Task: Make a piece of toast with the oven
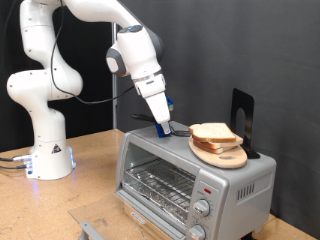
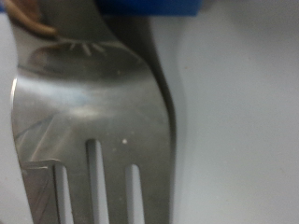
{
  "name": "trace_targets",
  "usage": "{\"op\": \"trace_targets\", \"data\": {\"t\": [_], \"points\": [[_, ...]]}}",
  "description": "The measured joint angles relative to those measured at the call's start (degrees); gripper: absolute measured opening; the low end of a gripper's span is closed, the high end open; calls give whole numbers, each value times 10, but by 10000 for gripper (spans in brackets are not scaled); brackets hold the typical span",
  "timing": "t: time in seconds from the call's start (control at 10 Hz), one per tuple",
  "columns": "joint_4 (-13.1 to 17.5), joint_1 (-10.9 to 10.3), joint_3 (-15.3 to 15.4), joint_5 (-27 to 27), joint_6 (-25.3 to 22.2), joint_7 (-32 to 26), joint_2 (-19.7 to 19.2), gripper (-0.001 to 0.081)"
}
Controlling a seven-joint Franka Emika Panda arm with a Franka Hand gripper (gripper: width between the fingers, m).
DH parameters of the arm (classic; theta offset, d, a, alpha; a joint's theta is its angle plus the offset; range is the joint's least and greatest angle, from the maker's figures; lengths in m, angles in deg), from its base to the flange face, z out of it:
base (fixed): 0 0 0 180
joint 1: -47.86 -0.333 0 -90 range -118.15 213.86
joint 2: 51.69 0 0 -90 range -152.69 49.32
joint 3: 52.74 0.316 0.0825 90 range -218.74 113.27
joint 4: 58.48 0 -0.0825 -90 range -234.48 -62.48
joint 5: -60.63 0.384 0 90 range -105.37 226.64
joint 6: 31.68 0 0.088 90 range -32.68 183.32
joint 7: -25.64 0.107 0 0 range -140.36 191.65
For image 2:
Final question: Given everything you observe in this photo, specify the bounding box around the metal spatula with blue block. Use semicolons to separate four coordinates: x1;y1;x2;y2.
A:
0;0;202;224

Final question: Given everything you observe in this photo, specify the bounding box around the silver toaster oven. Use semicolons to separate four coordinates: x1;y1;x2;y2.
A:
0;0;299;224

